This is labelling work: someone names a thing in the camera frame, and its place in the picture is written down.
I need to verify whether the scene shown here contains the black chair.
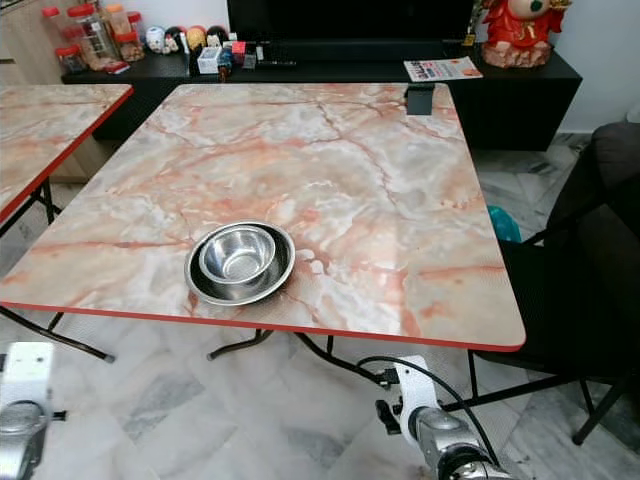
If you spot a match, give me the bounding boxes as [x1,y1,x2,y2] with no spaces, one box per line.
[470,122,640,446]

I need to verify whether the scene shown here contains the black table clamp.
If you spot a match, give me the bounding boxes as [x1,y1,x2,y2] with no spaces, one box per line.
[405,84,438,115]

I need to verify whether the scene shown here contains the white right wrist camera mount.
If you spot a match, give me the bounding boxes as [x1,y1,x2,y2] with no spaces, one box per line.
[395,355,442,441]

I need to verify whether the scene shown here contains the red fortune god statue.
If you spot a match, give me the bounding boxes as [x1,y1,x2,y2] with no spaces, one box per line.
[480,0,573,68]

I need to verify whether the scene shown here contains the printed magazine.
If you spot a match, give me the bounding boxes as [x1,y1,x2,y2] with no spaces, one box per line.
[404,57,483,83]

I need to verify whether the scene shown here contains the small white box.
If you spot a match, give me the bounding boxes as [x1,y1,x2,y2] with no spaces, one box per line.
[198,48,223,74]

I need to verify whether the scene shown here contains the small steel bowl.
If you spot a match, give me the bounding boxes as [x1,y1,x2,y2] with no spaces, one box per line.
[198,225,277,284]

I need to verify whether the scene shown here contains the round steel plate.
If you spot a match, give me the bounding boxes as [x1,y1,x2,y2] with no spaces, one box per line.
[185,221,297,306]

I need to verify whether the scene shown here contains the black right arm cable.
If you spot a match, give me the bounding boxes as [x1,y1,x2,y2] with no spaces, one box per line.
[358,355,501,467]

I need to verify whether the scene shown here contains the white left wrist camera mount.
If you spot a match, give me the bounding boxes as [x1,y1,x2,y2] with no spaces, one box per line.
[2,342,56,421]

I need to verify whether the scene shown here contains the large red lidded jar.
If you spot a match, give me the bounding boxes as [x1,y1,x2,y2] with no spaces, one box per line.
[68,5,119,66]

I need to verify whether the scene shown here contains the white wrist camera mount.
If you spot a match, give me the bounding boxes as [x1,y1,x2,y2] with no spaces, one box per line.
[2,342,56,421]
[395,355,442,441]

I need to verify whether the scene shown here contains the teal plastic object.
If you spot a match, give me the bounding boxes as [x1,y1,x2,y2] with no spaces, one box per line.
[488,205,523,244]

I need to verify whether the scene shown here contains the small red lidded jar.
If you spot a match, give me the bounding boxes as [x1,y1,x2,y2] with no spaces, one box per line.
[57,45,86,73]

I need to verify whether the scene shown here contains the black television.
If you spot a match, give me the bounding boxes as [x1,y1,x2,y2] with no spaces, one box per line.
[228,0,476,41]

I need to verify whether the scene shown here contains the light wooden cabinet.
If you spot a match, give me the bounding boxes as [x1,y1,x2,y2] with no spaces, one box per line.
[0,0,66,86]

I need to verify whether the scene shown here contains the black metal table legs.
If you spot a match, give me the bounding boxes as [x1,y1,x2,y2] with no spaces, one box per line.
[208,330,361,386]
[0,180,116,363]

